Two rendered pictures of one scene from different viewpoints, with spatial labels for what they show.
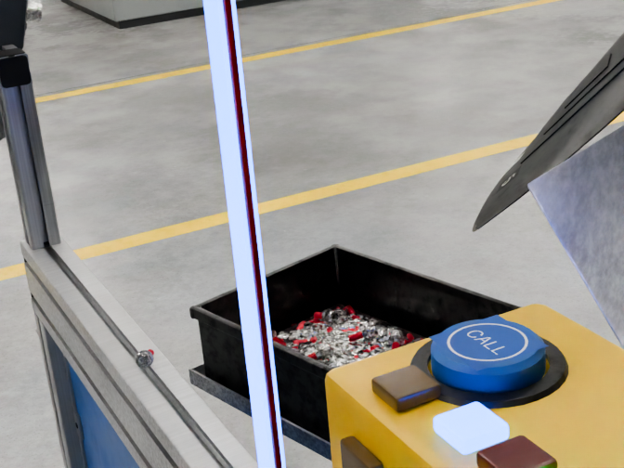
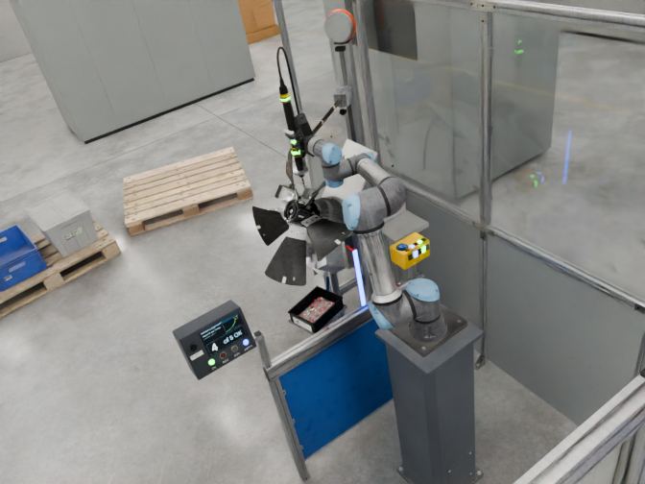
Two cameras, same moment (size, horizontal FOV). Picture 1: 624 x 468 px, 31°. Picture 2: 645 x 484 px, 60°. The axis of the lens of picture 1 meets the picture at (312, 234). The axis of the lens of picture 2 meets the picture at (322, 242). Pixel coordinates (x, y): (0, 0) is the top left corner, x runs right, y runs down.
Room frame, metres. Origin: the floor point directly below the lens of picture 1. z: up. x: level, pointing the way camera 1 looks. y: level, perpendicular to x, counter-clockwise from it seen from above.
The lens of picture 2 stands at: (0.77, 1.98, 2.63)
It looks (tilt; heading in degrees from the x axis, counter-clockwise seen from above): 35 degrees down; 268
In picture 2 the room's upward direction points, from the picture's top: 12 degrees counter-clockwise
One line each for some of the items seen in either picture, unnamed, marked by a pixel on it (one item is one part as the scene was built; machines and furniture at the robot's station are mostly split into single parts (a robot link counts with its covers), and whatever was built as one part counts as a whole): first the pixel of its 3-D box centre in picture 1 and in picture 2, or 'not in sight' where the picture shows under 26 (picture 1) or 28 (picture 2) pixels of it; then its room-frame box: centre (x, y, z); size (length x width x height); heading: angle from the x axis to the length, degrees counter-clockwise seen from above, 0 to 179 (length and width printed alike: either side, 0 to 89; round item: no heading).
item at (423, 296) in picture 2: not in sight; (421, 298); (0.39, 0.43, 1.19); 0.13 x 0.12 x 0.14; 9
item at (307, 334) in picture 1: (356, 365); (317, 312); (0.80, -0.03, 0.83); 0.19 x 0.14 x 0.02; 41
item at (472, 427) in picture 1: (471, 427); not in sight; (0.30, -0.04, 1.08); 0.02 x 0.02 x 0.01; 25
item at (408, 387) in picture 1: (406, 387); not in sight; (0.33, -0.03, 1.08); 0.02 x 0.02 x 0.01; 25
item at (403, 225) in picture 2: not in sight; (391, 221); (0.28, -0.62, 0.85); 0.36 x 0.24 x 0.03; 115
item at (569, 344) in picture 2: not in sight; (431, 263); (0.07, -0.58, 0.50); 2.59 x 0.03 x 0.91; 115
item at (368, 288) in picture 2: not in sight; (365, 273); (0.48, -0.54, 0.58); 0.09 x 0.05 x 1.15; 115
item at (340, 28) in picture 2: not in sight; (340, 26); (0.37, -0.90, 1.88); 0.16 x 0.07 x 0.16; 150
